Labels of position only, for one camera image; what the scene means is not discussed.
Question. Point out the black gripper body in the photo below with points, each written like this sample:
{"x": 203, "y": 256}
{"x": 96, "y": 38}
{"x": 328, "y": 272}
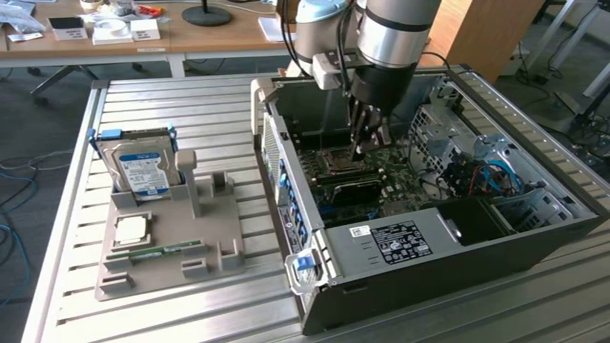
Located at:
{"x": 380, "y": 87}

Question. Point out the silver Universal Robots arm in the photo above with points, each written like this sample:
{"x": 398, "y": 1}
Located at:
{"x": 395, "y": 35}

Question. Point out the CPU socket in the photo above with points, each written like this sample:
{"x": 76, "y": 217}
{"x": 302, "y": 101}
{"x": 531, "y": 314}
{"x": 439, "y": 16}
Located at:
{"x": 339, "y": 160}

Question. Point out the green motherboard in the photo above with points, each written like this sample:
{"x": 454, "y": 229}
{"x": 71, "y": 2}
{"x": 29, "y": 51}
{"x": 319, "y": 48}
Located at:
{"x": 395, "y": 171}

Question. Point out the silver disk bay cage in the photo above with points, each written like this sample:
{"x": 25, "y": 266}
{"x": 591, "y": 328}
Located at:
{"x": 440, "y": 139}

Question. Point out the RAM slot row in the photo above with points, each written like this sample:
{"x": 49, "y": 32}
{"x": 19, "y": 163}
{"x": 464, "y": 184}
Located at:
{"x": 344, "y": 177}

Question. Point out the black graphics card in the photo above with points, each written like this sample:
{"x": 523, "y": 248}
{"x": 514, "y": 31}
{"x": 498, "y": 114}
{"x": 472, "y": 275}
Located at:
{"x": 356, "y": 193}

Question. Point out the wooden cabinet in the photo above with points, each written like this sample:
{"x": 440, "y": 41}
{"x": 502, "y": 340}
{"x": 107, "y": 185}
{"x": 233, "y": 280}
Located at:
{"x": 480, "y": 32}

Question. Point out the white paper stack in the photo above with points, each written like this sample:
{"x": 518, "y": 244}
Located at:
{"x": 276, "y": 30}

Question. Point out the grey power supply unit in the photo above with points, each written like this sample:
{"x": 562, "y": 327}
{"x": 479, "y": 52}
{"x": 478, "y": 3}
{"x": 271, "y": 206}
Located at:
{"x": 380, "y": 243}

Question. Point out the black plastic air shroud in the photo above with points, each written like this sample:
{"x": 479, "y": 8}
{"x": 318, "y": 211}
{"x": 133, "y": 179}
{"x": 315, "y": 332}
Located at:
{"x": 476, "y": 221}

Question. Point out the wooden desk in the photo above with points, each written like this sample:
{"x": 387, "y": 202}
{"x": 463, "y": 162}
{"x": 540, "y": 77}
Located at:
{"x": 213, "y": 41}

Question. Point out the blue case latch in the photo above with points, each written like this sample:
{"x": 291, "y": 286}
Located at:
{"x": 302, "y": 265}

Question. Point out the black round lamp base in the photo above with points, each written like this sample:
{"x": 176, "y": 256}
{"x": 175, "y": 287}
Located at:
{"x": 205, "y": 16}

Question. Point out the open black PC case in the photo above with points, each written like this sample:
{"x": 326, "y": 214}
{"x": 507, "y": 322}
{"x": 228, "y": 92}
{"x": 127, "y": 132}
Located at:
{"x": 428, "y": 286}

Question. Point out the hard disk with blue label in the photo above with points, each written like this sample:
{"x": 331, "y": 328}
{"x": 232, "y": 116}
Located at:
{"x": 137, "y": 168}

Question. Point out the grey parts rack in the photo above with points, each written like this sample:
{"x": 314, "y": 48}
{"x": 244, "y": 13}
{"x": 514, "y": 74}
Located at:
{"x": 191, "y": 243}

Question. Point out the plain white box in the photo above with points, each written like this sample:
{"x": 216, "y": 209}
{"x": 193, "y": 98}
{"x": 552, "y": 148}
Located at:
{"x": 144, "y": 30}

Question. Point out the silver CPU chip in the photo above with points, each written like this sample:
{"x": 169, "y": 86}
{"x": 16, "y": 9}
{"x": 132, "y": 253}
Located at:
{"x": 131, "y": 231}

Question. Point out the green RAM stick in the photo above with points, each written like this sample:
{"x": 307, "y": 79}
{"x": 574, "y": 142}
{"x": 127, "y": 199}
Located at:
{"x": 143, "y": 253}

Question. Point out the flat white box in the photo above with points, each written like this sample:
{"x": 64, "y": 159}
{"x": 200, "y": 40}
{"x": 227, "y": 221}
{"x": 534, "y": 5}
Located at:
{"x": 112, "y": 40}

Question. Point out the white tape roll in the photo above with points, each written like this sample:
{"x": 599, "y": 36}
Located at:
{"x": 112, "y": 25}

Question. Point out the black chair base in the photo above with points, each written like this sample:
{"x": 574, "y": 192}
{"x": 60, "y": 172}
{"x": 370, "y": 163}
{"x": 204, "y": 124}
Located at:
{"x": 61, "y": 76}

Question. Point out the white box with black top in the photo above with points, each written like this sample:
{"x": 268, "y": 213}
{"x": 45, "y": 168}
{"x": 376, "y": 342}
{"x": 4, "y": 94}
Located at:
{"x": 67, "y": 28}

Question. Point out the clear plastic bag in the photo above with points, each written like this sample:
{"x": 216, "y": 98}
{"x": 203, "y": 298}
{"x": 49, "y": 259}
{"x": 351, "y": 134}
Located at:
{"x": 19, "y": 16}

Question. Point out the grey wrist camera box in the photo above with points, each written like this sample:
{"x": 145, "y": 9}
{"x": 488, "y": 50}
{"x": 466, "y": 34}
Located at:
{"x": 326, "y": 69}

